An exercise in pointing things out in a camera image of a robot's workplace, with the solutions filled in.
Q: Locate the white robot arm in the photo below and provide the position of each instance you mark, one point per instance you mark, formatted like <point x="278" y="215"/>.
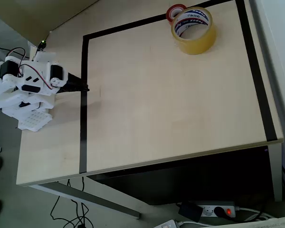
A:
<point x="4" y="104"/>

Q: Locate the controller board green LED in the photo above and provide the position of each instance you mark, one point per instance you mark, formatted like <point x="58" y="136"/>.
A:
<point x="41" y="45"/>

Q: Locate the black round plug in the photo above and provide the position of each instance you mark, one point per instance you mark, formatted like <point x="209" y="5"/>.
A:
<point x="219" y="211"/>

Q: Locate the white power strip red switch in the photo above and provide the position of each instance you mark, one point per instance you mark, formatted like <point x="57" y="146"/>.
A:
<point x="207" y="212"/>

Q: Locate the black power adapter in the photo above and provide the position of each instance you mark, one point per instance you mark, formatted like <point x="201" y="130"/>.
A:
<point x="189" y="211"/>

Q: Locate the grey table leg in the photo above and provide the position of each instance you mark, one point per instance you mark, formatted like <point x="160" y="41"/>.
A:
<point x="276" y="171"/>

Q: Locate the red tape roll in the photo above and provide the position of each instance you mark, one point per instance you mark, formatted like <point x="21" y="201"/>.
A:
<point x="170" y="12"/>

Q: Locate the grey table leg frame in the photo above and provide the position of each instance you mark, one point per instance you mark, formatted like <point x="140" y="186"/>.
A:
<point x="85" y="196"/>

